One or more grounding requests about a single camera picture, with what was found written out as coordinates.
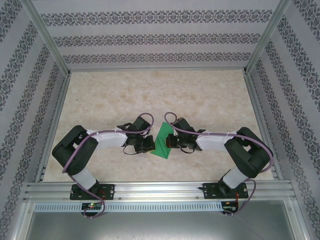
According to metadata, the green square paper sheet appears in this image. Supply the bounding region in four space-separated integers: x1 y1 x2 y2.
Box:
149 121 175 160

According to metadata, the grey metal sheet panel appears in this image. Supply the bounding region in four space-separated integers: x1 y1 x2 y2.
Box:
24 211 296 240

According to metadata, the left small circuit board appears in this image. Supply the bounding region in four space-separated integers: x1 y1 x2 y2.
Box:
81 202 102 210

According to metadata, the small circuit board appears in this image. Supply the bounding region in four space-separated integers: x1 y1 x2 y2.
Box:
81 202 102 210
222 201 238 212

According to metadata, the right small circuit board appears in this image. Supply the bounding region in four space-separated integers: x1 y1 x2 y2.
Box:
222 201 238 212

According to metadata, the aluminium mounting rail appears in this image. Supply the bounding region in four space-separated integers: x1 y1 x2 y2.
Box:
23 181 297 202

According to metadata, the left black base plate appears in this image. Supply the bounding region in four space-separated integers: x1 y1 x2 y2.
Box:
69 184 116 201

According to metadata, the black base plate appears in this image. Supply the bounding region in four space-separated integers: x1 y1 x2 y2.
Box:
202 182 250 200
69 184 116 201

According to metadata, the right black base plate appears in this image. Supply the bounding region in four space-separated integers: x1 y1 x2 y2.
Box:
202 182 250 200

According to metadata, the slotted grey cable duct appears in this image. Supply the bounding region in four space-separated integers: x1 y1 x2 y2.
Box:
33 201 223 213

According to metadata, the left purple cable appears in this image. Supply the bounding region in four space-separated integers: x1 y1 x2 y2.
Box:
61 112 155 220

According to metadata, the purple cable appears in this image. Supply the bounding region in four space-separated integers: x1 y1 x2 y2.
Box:
164 111 274 218
61 112 155 220

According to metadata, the aluminium table side rail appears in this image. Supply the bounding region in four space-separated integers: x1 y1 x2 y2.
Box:
33 73 73 183
242 73 285 181

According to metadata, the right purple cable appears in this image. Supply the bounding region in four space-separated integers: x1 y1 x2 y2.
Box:
164 111 274 218

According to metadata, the aluminium frame post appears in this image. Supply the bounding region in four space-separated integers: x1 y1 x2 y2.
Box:
243 0 293 75
19 0 72 76

